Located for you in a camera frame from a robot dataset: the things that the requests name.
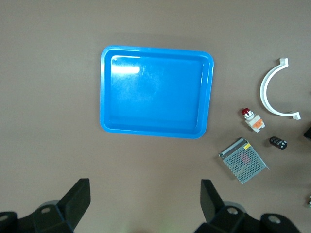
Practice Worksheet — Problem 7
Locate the metal mesh power supply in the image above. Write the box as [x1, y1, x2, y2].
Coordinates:
[218, 137, 270, 184]

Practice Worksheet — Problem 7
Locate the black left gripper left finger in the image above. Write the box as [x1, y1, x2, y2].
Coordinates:
[56, 178, 91, 230]

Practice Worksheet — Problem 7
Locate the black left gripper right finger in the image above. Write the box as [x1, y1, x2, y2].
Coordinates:
[200, 179, 225, 223]

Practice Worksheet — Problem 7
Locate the red-tipped indicator light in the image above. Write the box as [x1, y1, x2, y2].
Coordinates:
[241, 108, 266, 133]

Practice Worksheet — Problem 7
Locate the blue plastic tray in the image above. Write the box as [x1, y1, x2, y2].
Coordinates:
[99, 45, 215, 140]

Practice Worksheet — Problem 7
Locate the large white pipe clamp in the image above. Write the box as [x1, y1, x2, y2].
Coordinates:
[259, 57, 302, 120]

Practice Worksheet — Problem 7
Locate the black cylindrical capacitor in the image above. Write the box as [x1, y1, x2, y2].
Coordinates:
[269, 136, 289, 150]

